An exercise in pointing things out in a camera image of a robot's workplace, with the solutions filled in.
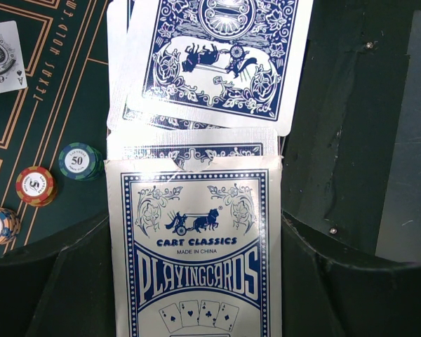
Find dark green poker mat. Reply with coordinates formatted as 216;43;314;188
0;1;109;256

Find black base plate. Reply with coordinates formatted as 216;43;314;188
281;1;421;254

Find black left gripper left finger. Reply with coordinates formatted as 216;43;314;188
0;211;116;336

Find blue back playing card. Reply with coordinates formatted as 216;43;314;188
126;0;313;136
107;1;219;130

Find green blue poker chip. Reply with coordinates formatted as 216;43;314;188
58;143;104;181

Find orange red poker chip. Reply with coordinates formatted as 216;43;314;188
15;166;58;207

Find white blue poker chip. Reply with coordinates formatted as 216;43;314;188
0;207;21;245

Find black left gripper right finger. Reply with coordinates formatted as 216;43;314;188
281;213;421;336

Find blue playing card deck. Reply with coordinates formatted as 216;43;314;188
105;127;282;336

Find ace of spades card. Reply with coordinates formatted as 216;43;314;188
0;20;27;93

